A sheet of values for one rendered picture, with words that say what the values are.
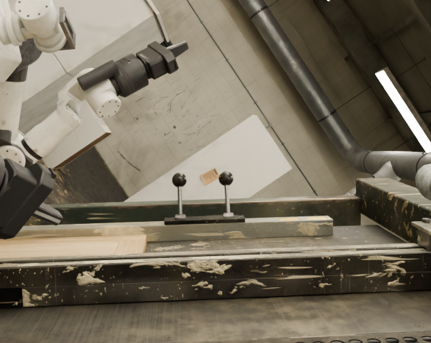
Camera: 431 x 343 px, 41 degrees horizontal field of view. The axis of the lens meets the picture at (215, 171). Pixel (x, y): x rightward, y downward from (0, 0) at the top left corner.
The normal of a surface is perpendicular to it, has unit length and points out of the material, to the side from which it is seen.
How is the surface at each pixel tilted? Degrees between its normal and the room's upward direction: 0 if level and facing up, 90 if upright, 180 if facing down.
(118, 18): 90
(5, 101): 90
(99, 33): 90
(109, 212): 90
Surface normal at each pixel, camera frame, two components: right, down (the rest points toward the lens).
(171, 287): 0.07, 0.12
